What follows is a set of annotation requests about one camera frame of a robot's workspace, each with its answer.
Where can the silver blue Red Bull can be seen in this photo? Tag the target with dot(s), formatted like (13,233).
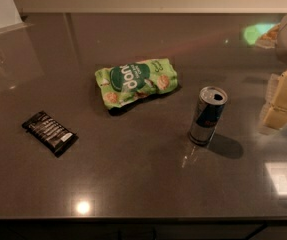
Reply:
(210,105)

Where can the green snack bag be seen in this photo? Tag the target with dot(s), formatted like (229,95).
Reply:
(125,84)

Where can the black snack bar wrapper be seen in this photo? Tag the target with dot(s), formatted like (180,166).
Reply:
(57,138)

